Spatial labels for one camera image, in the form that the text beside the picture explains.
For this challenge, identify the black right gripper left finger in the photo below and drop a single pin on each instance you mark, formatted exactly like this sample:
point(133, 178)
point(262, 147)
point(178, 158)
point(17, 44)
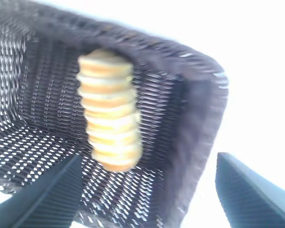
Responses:
point(42, 202)

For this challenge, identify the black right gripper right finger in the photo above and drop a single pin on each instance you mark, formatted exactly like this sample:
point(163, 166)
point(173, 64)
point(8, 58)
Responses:
point(251, 202)

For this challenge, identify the dark brown wicker basket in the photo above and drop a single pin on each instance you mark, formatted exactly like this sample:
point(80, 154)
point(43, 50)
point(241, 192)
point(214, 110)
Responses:
point(175, 118)

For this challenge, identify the long striped bread loaf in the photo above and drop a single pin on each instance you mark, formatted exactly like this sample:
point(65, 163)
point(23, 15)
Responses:
point(110, 111)

